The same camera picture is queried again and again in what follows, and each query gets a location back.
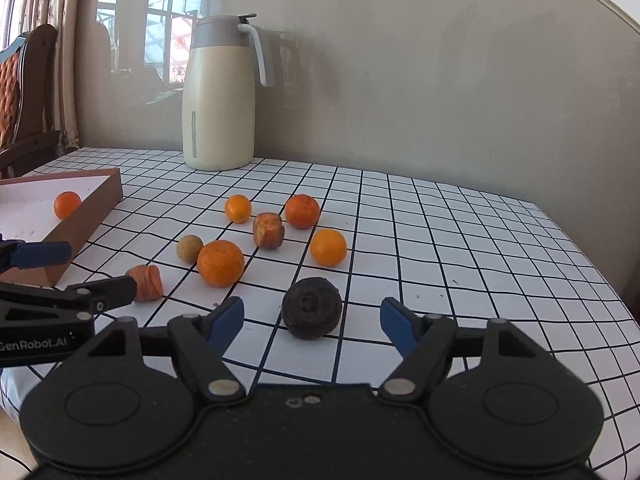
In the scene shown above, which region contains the carrot piece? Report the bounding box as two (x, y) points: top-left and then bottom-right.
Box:
(252, 212), (286, 250)
(125, 265), (164, 303)

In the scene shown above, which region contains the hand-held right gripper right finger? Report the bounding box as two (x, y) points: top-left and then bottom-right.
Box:
(377, 297), (556, 403)

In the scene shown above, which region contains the white shallow cardboard box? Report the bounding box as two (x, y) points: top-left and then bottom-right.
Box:
(0, 168), (124, 286)

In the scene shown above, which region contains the window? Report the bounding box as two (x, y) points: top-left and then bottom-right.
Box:
(0, 0), (24, 51)

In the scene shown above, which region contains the wooden tufted sofa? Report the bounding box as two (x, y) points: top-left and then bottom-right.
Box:
(0, 23), (62, 179)

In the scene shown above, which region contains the tan round fruit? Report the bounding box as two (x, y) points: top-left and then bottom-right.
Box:
(176, 235), (204, 264)

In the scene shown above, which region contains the beige patterned curtain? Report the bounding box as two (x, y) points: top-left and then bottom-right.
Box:
(20, 0), (83, 151)

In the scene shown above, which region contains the dark round fruit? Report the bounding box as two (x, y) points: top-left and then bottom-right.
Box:
(281, 276), (344, 339)

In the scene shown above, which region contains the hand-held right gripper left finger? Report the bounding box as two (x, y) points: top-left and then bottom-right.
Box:
(75, 296), (247, 403)

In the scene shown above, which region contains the small orange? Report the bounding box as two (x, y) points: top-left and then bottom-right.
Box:
(224, 194), (252, 224)

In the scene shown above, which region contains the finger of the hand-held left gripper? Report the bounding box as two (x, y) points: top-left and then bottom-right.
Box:
(0, 275), (139, 332)
(0, 239), (72, 275)

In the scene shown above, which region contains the white checked tablecloth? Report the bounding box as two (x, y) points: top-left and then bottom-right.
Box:
(0, 147), (628, 480)

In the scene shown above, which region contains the cream thermos jug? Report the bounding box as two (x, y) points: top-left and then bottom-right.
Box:
(181, 14), (277, 171)

